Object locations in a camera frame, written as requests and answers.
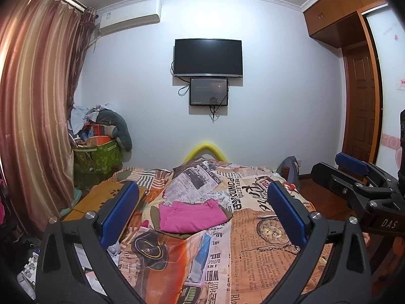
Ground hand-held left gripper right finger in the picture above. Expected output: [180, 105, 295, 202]
[260, 180, 372, 304]

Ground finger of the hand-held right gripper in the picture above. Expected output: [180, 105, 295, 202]
[312, 162, 396, 219]
[336, 153, 400, 191]

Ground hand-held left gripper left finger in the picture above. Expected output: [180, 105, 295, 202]
[35, 180, 140, 304]

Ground pink pants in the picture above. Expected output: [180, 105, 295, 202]
[158, 199, 230, 233]

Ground small wooden folding table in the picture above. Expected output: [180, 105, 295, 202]
[62, 179, 148, 222]

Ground pale green plastic item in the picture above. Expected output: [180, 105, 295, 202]
[60, 187, 83, 213]

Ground green patterned storage box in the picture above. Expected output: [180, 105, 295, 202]
[73, 141, 122, 173]

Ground printed newspaper-pattern blanket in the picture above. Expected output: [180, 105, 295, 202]
[108, 157, 336, 304]

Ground brown wooden door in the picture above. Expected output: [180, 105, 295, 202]
[342, 44, 383, 168]

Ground orange cardboard box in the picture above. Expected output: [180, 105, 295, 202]
[87, 123, 111, 147]

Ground white sliding wardrobe door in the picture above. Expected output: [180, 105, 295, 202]
[362, 3, 405, 191]

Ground pile of crumpled clothes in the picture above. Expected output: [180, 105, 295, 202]
[69, 103, 110, 134]

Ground yellow foam tube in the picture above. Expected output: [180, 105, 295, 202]
[184, 143, 228, 162]

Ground striped brown curtain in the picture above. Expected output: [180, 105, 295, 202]
[0, 0, 97, 235]

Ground wooden overhead cabinet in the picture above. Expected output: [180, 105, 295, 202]
[302, 0, 388, 49]

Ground white air conditioner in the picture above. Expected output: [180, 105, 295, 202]
[98, 0, 163, 34]

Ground black monitor cable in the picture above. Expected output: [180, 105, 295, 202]
[209, 98, 222, 123]

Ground small wall monitor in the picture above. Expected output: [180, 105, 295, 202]
[189, 78, 229, 106]

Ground black wall television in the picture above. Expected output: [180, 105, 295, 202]
[174, 39, 244, 78]

